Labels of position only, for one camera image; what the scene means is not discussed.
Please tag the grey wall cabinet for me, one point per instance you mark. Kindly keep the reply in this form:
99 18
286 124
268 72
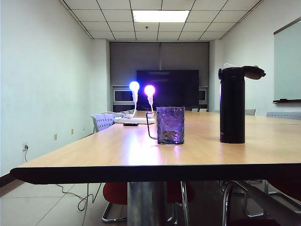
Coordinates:
121 95

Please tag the metal table leg column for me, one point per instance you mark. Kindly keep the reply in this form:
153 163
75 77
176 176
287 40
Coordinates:
147 204

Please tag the small grey chair backrest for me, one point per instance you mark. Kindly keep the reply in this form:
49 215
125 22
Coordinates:
250 112

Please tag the red chair with chrome frame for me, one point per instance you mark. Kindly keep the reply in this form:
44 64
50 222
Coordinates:
181 191
115 191

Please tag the ceiling light panel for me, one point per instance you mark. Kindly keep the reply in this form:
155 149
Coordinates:
160 16

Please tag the wide grey chair backrest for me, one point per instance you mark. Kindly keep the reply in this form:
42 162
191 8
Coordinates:
282 115

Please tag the wall outlet with plug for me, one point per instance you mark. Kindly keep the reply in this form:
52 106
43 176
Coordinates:
25 147

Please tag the large black TV screen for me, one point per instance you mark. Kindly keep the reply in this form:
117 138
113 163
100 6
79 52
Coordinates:
174 87

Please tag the glass whiteboard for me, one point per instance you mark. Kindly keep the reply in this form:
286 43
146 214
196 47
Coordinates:
288 70

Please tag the black whiteboard eraser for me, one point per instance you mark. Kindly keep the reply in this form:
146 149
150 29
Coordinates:
283 99

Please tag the white power strip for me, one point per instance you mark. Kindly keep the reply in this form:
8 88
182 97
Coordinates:
138 120

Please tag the small flat black box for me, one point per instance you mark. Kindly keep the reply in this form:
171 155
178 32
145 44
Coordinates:
130 124

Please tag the chrome tubular chair frame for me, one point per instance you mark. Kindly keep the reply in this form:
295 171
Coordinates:
227 195

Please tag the black thermos cup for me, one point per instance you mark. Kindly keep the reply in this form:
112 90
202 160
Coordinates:
232 106

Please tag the clear textured glass mug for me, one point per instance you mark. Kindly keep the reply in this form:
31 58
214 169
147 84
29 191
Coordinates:
170 124

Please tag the white perforated plastic chair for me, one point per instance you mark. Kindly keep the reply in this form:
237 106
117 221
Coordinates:
103 122

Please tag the grey roller blind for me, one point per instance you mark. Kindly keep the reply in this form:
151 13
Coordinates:
185 56
134 61

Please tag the white gooseneck bulb lamp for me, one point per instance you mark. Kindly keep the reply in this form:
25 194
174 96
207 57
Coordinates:
149 90
134 86

